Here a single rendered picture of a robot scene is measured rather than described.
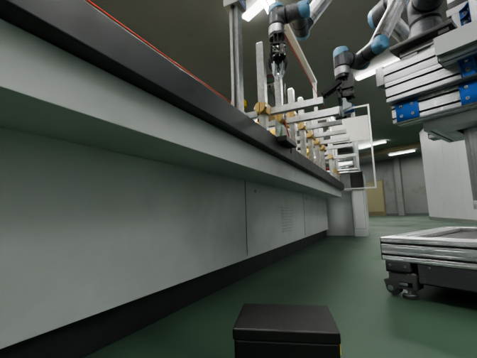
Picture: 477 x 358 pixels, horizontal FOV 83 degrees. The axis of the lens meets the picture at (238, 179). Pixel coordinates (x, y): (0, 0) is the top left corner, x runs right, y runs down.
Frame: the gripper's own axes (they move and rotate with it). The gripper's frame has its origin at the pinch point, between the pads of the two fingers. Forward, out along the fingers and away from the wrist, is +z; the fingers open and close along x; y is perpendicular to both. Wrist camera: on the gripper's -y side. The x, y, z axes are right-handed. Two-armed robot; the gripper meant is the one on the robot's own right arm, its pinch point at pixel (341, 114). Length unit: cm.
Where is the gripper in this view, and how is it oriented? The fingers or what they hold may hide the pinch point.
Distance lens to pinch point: 151.9
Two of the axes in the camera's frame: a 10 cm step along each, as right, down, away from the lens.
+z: 0.3, 9.9, -1.3
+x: 4.6, 1.0, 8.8
